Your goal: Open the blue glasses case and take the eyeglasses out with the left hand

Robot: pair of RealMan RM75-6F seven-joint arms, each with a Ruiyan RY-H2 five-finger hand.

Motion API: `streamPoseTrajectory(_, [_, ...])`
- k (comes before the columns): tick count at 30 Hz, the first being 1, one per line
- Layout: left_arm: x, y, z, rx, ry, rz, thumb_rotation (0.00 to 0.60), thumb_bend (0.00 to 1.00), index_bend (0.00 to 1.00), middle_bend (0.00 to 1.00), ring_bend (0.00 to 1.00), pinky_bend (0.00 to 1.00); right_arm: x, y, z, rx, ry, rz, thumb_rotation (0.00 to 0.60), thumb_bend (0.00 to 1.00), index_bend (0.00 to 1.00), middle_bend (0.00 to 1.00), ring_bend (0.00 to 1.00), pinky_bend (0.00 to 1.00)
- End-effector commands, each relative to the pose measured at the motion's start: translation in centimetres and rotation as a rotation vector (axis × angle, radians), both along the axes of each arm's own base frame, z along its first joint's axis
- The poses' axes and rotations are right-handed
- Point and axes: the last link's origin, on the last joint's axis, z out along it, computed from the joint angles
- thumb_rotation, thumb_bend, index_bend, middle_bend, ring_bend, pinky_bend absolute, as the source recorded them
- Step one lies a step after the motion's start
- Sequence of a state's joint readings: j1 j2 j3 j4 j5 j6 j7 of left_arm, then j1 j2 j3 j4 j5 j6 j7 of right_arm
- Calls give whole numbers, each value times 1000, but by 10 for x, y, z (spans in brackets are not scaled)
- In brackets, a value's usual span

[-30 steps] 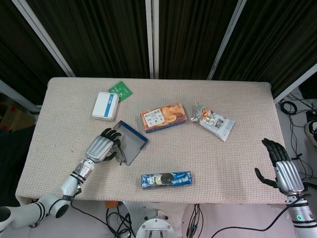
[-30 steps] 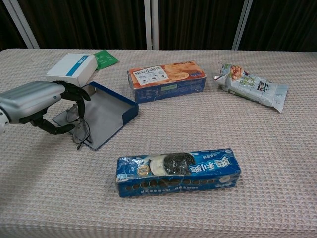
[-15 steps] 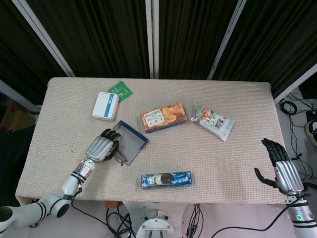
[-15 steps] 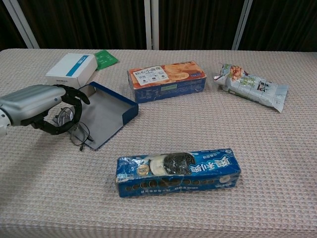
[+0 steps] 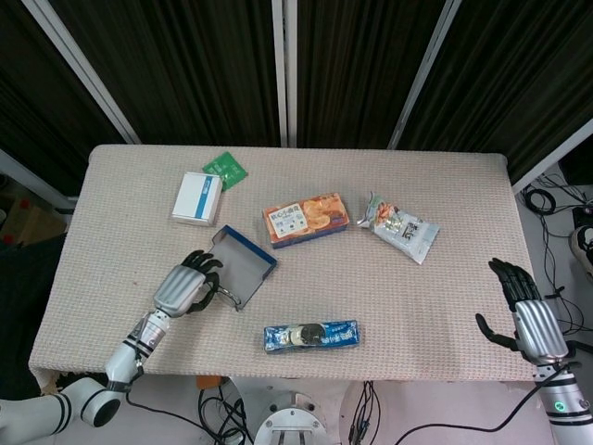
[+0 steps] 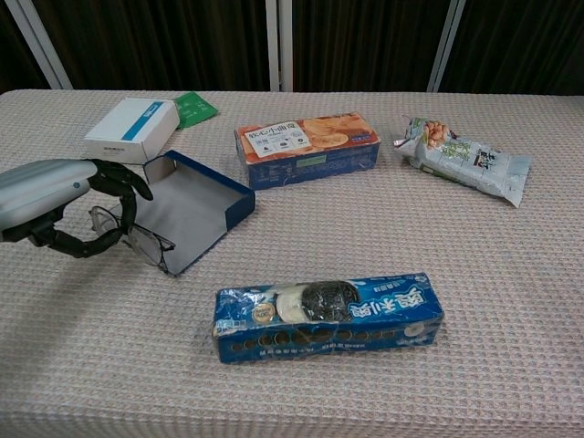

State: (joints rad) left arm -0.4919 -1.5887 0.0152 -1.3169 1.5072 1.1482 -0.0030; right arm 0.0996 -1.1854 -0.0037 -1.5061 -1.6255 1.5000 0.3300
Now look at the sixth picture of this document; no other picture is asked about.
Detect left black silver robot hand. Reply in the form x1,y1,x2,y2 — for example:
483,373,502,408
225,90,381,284
0,158,154,260

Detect black thin-rimmed eyeglasses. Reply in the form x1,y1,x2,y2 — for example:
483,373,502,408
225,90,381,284
89,204,177,275

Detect dark blue glasses box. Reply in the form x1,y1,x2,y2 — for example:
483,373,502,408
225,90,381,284
119,149,256,276

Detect white box with blue stripe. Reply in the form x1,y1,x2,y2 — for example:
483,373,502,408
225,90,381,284
83,97,181,166

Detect orange and blue biscuit box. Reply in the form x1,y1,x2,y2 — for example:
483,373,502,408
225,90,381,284
234,111,382,192

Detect blue Oreo cookie package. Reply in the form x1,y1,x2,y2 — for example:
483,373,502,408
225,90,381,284
212,272,446,365

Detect green packet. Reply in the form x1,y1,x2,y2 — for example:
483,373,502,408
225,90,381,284
172,90,219,131

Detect dark brown curtain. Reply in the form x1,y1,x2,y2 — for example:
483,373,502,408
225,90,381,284
0,0,584,97

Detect beige waffle tablecloth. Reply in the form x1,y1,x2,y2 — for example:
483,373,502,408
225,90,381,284
0,89,584,438

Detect white crumpled snack bag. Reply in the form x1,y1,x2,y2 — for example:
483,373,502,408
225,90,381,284
392,117,534,209

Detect slanted white frame post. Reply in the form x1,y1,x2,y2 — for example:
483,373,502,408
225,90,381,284
4,0,74,90
426,0,467,93

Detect upright white double frame post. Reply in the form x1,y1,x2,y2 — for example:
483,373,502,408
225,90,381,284
265,0,295,92

